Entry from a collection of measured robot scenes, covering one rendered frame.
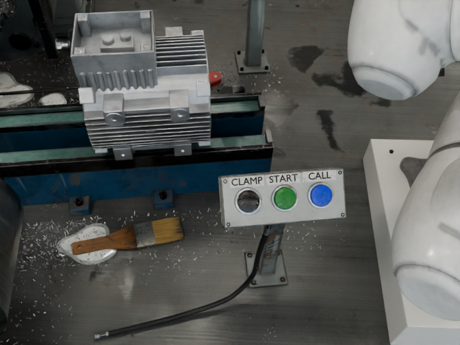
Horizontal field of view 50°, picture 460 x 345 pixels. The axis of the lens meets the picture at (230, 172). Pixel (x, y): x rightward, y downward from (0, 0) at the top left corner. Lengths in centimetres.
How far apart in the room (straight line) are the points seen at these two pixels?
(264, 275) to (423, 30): 53
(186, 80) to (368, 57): 34
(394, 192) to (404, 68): 45
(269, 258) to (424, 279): 29
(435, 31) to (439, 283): 29
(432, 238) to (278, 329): 35
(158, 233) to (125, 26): 37
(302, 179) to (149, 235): 37
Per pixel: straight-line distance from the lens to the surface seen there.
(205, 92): 77
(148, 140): 82
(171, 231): 94
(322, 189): 68
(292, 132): 110
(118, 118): 77
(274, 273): 90
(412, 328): 84
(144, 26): 82
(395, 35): 54
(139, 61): 76
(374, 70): 54
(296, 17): 140
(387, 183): 97
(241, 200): 66
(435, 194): 68
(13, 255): 72
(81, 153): 93
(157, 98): 79
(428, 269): 64
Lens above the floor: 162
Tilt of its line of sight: 54 degrees down
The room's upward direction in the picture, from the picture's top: 3 degrees clockwise
